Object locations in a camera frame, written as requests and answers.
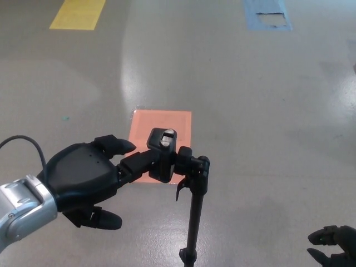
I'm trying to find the black phone stand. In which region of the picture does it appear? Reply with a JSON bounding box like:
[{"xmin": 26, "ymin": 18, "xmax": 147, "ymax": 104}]
[{"xmin": 146, "ymin": 127, "xmax": 211, "ymax": 267}]

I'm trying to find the yellow paper floor sheet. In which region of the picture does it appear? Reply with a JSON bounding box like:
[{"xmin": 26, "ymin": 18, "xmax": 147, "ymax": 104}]
[{"xmin": 49, "ymin": 0, "xmax": 107, "ymax": 31}]

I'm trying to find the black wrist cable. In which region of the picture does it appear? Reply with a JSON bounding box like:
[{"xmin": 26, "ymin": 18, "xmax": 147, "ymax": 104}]
[{"xmin": 0, "ymin": 135, "xmax": 47, "ymax": 170}]

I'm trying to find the torn blue floor sheet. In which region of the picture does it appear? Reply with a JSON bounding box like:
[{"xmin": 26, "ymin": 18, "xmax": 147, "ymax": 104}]
[{"xmin": 243, "ymin": 0, "xmax": 293, "ymax": 31}]

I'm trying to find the orange paper floor sheet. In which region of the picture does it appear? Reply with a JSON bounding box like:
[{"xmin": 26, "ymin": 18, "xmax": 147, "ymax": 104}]
[{"xmin": 128, "ymin": 110, "xmax": 192, "ymax": 185}]

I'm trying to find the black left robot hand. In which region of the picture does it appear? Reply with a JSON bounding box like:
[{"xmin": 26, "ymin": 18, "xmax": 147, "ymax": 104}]
[{"xmin": 37, "ymin": 135, "xmax": 156, "ymax": 230}]

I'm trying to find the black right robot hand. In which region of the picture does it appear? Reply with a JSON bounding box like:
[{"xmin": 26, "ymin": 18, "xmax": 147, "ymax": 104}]
[{"xmin": 306, "ymin": 225, "xmax": 356, "ymax": 267}]

